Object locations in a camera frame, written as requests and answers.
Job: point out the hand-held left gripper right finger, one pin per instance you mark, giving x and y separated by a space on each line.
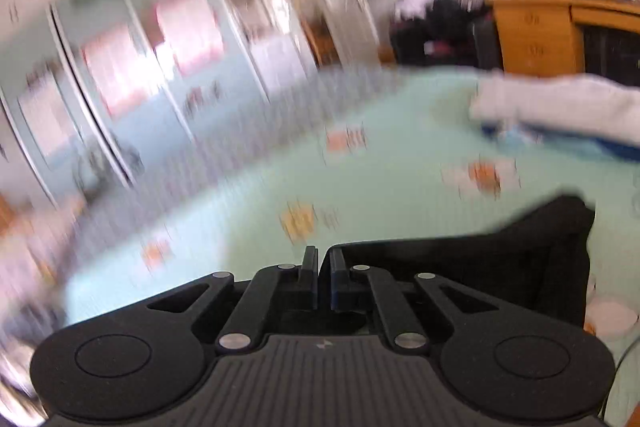
335 289

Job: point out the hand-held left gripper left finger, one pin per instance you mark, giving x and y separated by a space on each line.
311 287

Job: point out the black sweater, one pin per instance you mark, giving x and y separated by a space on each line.
500 257

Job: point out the clothes pile on dark chair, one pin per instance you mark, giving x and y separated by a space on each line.
440 22

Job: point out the white folded clothes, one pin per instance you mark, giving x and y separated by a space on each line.
560 104

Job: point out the mint green quilted bedspread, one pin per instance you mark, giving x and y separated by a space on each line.
390 207

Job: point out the light blue sliding-door wardrobe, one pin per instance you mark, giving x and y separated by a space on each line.
150 57

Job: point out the blue folded garment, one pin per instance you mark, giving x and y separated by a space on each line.
615 149

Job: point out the wooden desk with drawers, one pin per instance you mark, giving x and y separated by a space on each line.
535 32

